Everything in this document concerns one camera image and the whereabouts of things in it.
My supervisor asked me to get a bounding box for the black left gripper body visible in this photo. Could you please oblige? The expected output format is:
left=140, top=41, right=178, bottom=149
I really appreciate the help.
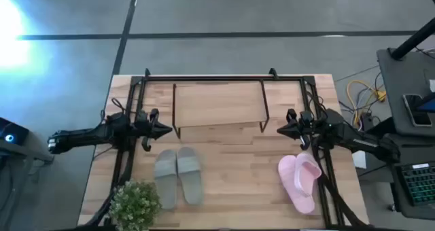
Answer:
left=134, top=108, right=160, bottom=153

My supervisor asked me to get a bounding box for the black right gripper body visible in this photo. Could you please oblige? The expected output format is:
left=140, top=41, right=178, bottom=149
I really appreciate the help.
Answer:
left=287, top=108, right=319, bottom=152

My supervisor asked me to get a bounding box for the pink slide sandal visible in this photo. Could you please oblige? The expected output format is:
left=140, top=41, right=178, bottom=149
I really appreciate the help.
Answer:
left=277, top=155, right=316, bottom=215
left=294, top=152, right=322, bottom=197

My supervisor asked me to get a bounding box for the grey slide sandal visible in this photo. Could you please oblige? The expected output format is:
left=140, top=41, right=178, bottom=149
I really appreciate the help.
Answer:
left=176, top=146, right=204, bottom=205
left=153, top=149, right=178, bottom=211

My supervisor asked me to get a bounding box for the wooden shelf with black legs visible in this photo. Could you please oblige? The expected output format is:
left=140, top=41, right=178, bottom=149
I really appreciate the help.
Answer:
left=171, top=79, right=271, bottom=139

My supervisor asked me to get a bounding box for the white box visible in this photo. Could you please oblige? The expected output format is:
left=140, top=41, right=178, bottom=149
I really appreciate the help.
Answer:
left=351, top=150, right=368, bottom=170

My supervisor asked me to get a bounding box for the green potted plant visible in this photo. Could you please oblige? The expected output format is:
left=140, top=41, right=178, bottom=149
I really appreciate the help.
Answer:
left=107, top=179, right=162, bottom=231

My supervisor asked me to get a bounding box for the grey side desk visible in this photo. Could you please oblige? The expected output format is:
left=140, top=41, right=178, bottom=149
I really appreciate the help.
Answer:
left=376, top=47, right=435, bottom=137

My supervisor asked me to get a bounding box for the grey keyboard desk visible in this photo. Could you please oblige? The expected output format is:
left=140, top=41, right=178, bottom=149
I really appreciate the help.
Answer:
left=383, top=134, right=435, bottom=221

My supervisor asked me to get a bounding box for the black smartphone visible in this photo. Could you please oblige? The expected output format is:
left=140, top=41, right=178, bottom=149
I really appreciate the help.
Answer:
left=402, top=94, right=434, bottom=128

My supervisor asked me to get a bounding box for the grey stand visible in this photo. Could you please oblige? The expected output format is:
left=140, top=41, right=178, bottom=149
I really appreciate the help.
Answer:
left=0, top=139, right=55, bottom=231

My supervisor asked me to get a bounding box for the backlit green keyboard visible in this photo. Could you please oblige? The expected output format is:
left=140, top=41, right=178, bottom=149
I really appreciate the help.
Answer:
left=398, top=162, right=435, bottom=207

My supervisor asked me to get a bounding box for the black device with blue light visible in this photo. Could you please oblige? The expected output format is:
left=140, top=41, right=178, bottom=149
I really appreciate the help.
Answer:
left=0, top=117, right=30, bottom=146

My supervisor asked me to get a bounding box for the black pole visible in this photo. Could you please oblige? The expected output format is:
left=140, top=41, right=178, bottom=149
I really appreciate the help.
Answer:
left=389, top=18, right=435, bottom=61

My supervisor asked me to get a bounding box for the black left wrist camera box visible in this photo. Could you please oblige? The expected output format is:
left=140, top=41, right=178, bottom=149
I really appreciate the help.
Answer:
left=107, top=111, right=132, bottom=132

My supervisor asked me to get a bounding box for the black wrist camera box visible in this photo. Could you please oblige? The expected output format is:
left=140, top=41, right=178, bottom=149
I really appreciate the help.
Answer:
left=323, top=108, right=345, bottom=130
left=107, top=111, right=132, bottom=132

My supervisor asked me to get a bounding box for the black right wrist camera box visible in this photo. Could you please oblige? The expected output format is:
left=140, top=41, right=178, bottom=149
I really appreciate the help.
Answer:
left=323, top=108, right=345, bottom=130

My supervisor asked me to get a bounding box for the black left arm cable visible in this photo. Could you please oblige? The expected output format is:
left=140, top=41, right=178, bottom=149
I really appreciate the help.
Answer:
left=110, top=96, right=127, bottom=115

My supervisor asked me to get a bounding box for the black cable bundle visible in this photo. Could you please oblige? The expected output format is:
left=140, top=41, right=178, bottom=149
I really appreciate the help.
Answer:
left=83, top=149, right=135, bottom=227
left=314, top=145, right=370, bottom=229

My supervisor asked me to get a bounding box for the yellow cable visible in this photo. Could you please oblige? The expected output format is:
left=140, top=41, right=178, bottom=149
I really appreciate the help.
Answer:
left=345, top=79, right=387, bottom=126

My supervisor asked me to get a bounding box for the black metal table frame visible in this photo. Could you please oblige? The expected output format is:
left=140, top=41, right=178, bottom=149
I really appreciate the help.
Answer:
left=114, top=67, right=346, bottom=230

